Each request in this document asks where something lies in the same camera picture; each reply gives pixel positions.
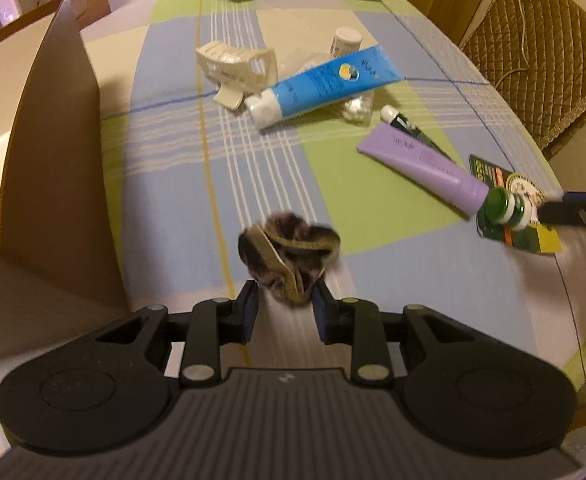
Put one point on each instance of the cream plastic hair claw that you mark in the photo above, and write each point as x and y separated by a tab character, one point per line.
239	72

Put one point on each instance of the purple cream tube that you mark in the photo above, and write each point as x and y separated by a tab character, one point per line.
425	167

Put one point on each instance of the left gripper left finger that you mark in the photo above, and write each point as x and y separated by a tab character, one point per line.
209	326

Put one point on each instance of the dark green small tube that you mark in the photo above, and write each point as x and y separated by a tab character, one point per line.
394	118

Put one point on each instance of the clear cotton swab bag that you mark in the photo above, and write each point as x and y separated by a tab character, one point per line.
356	110

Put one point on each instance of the blue cream tube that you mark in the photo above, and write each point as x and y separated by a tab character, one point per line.
338	80

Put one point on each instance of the dark velvet hair scrunchie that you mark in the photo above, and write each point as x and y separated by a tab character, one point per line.
287	255

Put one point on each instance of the brown cardboard storage box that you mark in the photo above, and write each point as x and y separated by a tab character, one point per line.
59	274

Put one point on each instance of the quilted brown chair cushion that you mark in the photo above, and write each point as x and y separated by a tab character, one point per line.
534	54

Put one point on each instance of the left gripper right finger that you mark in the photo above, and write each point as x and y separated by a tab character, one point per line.
357	323

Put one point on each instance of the green carded balm jar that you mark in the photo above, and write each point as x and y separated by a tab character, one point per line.
509	214

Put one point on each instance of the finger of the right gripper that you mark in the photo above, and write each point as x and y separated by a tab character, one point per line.
569	210

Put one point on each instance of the small white bottle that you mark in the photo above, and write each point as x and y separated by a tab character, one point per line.
345	40

